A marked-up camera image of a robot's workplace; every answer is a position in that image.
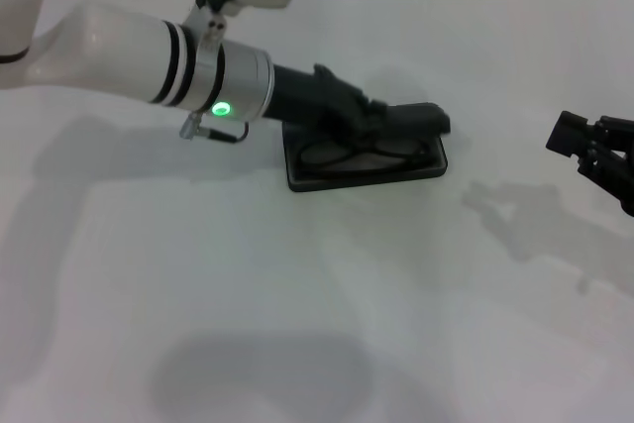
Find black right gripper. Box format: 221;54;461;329
545;110;634;219

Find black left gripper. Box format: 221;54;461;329
263;62;398;136

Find black thin-frame glasses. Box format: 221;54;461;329
296;137;433;179

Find black glasses case grey lining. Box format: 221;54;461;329
281;101;453;194

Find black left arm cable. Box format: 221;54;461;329
178;112;255;145

